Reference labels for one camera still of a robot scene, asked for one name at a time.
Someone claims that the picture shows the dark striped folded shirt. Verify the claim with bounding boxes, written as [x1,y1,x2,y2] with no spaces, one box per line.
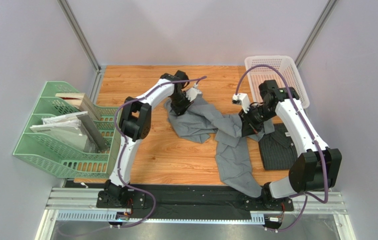
[258,123,297,171]

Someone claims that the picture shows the aluminium front frame rail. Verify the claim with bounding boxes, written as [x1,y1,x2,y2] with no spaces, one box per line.
[36,185,355,240]

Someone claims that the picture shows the wrist white camera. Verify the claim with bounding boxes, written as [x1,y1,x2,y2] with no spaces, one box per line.
[185,87,202,102]
[232,93,251,113]

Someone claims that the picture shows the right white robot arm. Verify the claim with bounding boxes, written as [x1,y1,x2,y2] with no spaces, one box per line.
[232,80,342,200]

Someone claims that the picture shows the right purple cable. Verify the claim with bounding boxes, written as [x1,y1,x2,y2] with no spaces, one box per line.
[234,64,329,233]

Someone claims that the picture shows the white plastic basket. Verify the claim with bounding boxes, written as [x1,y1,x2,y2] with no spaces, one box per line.
[244,55,310,109]

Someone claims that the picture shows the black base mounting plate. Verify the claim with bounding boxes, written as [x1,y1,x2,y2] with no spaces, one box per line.
[96,184,294,220]

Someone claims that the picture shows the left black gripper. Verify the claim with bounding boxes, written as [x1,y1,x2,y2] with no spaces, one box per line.
[169,92,193,120]

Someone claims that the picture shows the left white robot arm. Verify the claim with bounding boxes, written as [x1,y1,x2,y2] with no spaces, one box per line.
[97,70,200,207]

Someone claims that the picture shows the papers in file rack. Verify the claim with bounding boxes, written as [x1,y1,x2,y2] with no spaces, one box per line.
[30,111,110,154]

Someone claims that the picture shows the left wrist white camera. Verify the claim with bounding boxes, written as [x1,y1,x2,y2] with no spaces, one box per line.
[185,87,202,102]

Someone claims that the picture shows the grey long sleeve shirt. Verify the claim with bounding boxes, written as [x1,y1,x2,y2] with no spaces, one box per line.
[164,95,262,198]

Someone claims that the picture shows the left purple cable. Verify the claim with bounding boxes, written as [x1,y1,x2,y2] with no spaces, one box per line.
[113,75,208,230]

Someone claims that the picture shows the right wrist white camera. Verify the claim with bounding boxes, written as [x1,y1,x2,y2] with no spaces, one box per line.
[232,93,251,113]

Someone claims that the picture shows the purple cable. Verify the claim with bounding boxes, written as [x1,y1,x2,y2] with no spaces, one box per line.
[113,75,208,230]
[234,64,329,233]

